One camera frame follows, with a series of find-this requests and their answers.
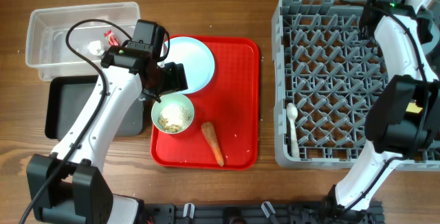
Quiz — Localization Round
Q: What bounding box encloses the black rectangular tray bin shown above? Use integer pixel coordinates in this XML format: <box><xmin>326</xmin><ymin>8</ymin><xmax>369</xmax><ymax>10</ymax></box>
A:
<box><xmin>45</xmin><ymin>76</ymin><xmax>144</xmax><ymax>141</ymax></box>

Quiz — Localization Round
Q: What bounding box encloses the red plastic serving tray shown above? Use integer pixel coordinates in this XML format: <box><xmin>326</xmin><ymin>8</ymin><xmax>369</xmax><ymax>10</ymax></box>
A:
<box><xmin>150</xmin><ymin>36</ymin><xmax>260</xmax><ymax>170</ymax></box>

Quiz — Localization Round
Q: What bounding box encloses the white tissue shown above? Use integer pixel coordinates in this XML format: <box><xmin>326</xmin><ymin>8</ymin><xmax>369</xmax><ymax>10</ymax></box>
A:
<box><xmin>87</xmin><ymin>41</ymin><xmax>105</xmax><ymax>57</ymax></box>

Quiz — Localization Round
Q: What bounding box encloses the light blue plate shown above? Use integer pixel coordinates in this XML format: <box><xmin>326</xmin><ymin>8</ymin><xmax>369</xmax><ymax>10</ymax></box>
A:
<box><xmin>158</xmin><ymin>36</ymin><xmax>215</xmax><ymax>94</ymax></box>

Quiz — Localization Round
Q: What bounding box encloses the light blue bowl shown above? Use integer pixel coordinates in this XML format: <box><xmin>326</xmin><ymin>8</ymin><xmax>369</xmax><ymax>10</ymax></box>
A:
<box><xmin>417</xmin><ymin>10</ymin><xmax>439</xmax><ymax>63</ymax></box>

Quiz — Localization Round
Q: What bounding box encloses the orange carrot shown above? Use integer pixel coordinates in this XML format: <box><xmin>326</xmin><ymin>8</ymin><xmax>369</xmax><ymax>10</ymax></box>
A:
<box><xmin>201</xmin><ymin>122</ymin><xmax>224</xmax><ymax>167</ymax></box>

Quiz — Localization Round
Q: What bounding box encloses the grey plastic dishwasher rack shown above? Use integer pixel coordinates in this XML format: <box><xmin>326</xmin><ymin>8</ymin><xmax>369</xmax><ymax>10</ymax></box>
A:
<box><xmin>271</xmin><ymin>0</ymin><xmax>440</xmax><ymax>172</ymax></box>

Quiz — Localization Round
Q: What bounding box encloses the yellow plastic cup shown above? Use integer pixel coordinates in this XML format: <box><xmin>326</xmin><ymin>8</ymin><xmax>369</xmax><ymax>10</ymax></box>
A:
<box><xmin>406</xmin><ymin>102</ymin><xmax>423</xmax><ymax>114</ymax></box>

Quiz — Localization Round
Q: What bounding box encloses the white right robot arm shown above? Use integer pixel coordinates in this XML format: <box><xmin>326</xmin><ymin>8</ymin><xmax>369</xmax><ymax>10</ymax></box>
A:
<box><xmin>319</xmin><ymin>0</ymin><xmax>439</xmax><ymax>223</ymax></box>

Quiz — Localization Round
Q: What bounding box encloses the clear plastic waste bin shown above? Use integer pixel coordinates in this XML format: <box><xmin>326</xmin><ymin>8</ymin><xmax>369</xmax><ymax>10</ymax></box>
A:
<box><xmin>25</xmin><ymin>2</ymin><xmax>140</xmax><ymax>81</ymax></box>

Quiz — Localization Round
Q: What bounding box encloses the white plastic spoon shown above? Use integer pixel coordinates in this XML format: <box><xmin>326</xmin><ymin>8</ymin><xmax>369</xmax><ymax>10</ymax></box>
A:
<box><xmin>286</xmin><ymin>103</ymin><xmax>300</xmax><ymax>158</ymax></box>

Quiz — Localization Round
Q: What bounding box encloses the green bowl with food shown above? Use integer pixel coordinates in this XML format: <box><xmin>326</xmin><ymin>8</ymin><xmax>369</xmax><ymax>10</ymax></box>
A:
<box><xmin>151</xmin><ymin>93</ymin><xmax>195</xmax><ymax>135</ymax></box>

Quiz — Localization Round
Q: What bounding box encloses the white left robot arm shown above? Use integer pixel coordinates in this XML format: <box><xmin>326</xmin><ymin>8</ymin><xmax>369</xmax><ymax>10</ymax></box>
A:
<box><xmin>21</xmin><ymin>20</ymin><xmax>188</xmax><ymax>223</ymax></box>

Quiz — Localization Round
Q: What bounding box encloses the red snack wrapper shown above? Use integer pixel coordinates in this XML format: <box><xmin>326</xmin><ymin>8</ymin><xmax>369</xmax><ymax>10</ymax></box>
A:
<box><xmin>104</xmin><ymin>30</ymin><xmax>120</xmax><ymax>46</ymax></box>

